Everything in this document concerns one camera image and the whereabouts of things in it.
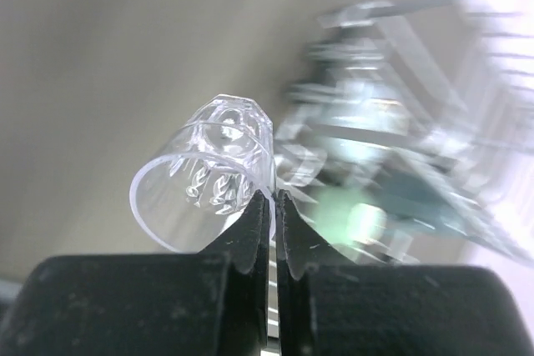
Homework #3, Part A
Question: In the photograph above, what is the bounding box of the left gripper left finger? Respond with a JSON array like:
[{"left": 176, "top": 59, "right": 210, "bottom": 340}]
[{"left": 1, "top": 193, "right": 270, "bottom": 355}]

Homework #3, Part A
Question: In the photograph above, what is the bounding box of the mint green cup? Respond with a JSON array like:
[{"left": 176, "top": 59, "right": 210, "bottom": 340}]
[{"left": 311, "top": 187, "right": 387, "bottom": 247}]

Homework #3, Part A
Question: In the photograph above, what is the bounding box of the metal wire dish rack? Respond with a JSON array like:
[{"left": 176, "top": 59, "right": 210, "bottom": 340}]
[{"left": 274, "top": 0, "right": 533, "bottom": 265}]

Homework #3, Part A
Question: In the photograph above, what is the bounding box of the clear glass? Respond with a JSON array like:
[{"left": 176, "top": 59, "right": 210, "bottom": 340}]
[{"left": 129, "top": 94, "right": 276, "bottom": 253}]

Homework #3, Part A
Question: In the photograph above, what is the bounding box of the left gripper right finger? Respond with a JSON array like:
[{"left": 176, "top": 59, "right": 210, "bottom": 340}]
[{"left": 276, "top": 190, "right": 533, "bottom": 355}]

